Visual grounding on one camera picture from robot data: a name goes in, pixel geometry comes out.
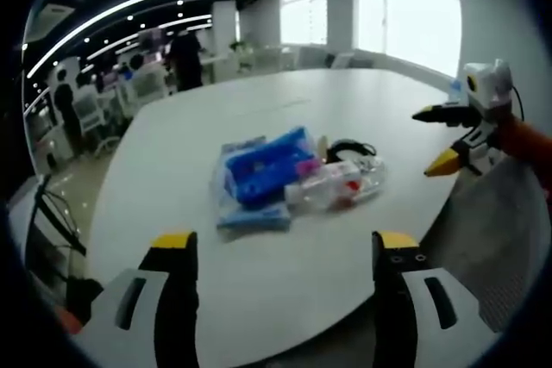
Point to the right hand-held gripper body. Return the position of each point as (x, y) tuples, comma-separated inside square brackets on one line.
[(489, 83)]

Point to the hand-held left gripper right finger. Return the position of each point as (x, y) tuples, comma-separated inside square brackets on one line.
[(397, 299)]

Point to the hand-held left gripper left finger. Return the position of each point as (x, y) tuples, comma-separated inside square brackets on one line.
[(172, 299)]

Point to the clear plastic bag item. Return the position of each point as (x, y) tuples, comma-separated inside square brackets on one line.
[(340, 185)]

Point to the blue plastic packet item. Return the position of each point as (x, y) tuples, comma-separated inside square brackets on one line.
[(250, 213)]

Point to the beige wooden stick item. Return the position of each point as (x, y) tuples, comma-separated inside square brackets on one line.
[(322, 146)]

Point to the pink small item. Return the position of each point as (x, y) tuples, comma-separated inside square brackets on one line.
[(308, 167)]

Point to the blue pencil case item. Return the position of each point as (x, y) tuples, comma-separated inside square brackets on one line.
[(267, 170)]

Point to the white tabletop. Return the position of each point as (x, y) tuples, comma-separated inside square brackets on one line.
[(276, 290)]

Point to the clear water bottle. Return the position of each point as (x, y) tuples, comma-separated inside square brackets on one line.
[(457, 90)]

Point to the grey mesh chair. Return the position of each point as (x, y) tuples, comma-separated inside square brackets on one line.
[(500, 234)]

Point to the large bright window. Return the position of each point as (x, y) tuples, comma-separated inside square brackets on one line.
[(388, 10)]

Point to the black metal stand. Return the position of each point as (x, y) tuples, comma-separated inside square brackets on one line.
[(52, 221)]

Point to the white office chair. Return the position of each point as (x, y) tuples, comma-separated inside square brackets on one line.
[(92, 118)]

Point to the potted green plant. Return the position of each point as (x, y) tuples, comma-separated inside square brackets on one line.
[(242, 51)]

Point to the long ceiling light strip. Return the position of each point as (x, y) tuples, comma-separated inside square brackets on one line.
[(142, 4)]

